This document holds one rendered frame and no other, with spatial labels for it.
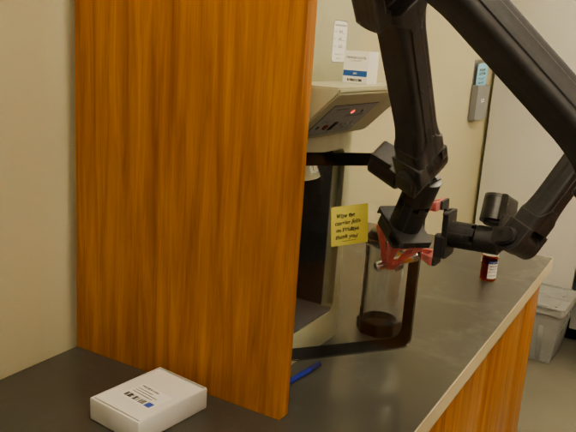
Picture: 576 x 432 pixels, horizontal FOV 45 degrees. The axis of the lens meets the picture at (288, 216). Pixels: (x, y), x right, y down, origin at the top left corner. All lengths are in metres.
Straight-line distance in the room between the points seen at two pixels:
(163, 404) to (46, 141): 0.54
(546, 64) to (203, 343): 0.78
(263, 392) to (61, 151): 0.61
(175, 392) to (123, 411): 0.10
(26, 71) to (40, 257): 0.36
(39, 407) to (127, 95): 0.57
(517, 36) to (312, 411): 0.77
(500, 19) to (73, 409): 0.93
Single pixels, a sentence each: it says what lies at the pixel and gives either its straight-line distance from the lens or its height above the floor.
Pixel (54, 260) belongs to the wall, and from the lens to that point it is 1.47.
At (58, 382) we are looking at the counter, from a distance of 1.39.
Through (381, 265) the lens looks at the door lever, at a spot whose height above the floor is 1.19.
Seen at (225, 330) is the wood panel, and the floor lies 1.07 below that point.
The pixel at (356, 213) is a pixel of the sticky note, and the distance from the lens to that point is 1.30.
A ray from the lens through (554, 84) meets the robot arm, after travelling 0.81.
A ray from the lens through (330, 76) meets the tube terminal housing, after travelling 1.37.
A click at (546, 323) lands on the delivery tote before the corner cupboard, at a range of 3.98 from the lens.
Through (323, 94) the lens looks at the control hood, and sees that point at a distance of 1.16.
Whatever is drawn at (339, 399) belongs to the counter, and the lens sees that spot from 1.34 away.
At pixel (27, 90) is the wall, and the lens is 1.37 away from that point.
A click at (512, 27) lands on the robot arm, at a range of 0.80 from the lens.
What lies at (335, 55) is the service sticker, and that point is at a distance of 1.39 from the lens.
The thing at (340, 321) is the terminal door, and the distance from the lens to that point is 1.36.
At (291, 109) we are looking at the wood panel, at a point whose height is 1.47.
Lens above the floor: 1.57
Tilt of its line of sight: 14 degrees down
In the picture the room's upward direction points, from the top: 4 degrees clockwise
